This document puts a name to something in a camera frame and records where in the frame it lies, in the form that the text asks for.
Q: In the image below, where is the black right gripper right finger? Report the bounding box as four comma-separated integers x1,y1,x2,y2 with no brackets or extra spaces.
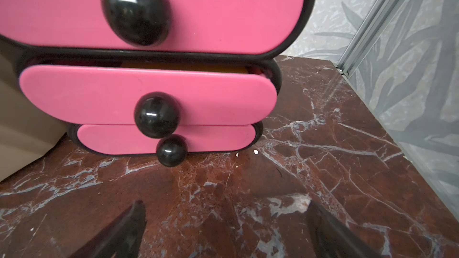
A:
306,201,381,258

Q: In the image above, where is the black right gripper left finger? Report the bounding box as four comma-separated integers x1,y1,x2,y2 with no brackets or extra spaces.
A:
71,200,147,258

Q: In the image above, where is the black mini drawer cabinet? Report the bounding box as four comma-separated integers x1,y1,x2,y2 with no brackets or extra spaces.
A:
0,0,319,158

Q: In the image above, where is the pink top drawer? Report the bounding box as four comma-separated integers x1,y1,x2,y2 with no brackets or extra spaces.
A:
1,0,304,55

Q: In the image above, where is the pink drawer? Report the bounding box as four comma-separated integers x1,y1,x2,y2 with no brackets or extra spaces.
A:
19,65,277,126
68,122,263,167
1,0,304,55

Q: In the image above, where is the pink bottom drawer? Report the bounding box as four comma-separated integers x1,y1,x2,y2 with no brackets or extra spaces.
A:
68,122,263,167

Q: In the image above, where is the pink middle drawer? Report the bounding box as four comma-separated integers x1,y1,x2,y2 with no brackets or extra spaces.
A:
19,65,277,126

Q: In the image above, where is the beige ribbed flower pot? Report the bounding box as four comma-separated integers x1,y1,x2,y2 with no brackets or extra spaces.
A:
1,56,66,180

